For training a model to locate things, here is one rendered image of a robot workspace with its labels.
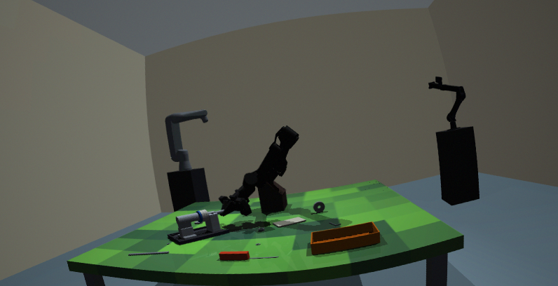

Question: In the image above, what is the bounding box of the brown open rectangular tray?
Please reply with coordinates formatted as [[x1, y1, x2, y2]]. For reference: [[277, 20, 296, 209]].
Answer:
[[311, 222, 380, 254]]

